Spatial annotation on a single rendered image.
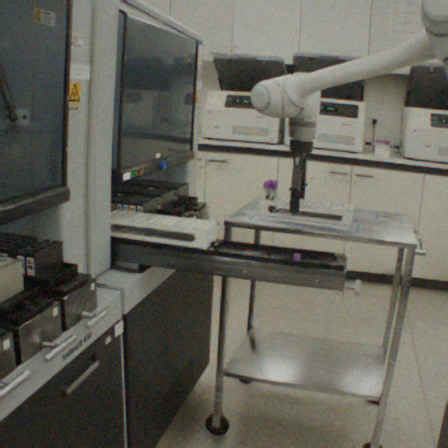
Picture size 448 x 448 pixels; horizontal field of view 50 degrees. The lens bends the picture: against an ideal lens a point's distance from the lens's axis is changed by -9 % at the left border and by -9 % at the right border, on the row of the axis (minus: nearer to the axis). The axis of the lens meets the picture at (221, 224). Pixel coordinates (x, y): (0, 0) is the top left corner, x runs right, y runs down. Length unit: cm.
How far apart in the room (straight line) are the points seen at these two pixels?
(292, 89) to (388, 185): 222
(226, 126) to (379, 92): 129
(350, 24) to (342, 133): 85
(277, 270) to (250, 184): 243
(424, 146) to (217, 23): 178
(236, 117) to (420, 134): 128
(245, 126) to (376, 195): 102
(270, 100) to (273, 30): 254
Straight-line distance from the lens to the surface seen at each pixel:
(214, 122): 370
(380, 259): 369
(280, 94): 144
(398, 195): 360
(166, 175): 194
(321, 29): 390
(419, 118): 362
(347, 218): 160
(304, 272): 126
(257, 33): 395
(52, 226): 115
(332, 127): 356
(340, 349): 206
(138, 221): 137
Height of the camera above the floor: 118
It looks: 13 degrees down
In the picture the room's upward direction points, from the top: 3 degrees clockwise
